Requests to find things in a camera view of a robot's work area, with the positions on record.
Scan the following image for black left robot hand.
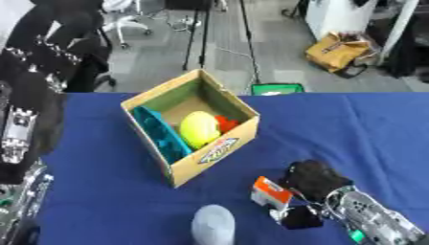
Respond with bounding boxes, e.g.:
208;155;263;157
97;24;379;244
0;0;113;186

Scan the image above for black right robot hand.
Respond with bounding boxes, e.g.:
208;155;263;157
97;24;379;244
276;159;355;231

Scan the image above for small orange and white box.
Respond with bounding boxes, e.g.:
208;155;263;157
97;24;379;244
249;175;295;208

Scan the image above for tan cardboard box green inside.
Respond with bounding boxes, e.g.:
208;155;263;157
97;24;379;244
119;68;261;189

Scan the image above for black office chair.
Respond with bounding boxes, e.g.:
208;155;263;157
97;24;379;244
81;28;120;94

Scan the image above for green crate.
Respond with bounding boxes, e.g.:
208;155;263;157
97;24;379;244
249;82;307;97

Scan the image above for red-orange toy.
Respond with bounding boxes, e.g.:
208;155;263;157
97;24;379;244
213;115;241;135

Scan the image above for white office chair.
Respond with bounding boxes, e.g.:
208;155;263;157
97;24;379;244
101;0;154;50

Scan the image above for pale grey cylinder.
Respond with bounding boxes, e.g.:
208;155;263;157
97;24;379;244
191;204;238;245

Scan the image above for yellow toy lemon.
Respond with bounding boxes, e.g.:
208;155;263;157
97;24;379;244
177;110;223;150

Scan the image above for yellow-brown bag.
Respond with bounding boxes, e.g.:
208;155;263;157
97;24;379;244
305;31;377;75

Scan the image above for teal plastic toy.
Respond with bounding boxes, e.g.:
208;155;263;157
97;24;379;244
130;105;194;166

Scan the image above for black tripod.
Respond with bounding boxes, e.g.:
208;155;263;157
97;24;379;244
237;0;263;84
181;0;214;72

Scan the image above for white cabinet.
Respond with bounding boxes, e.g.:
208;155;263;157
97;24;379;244
303;0;389;41

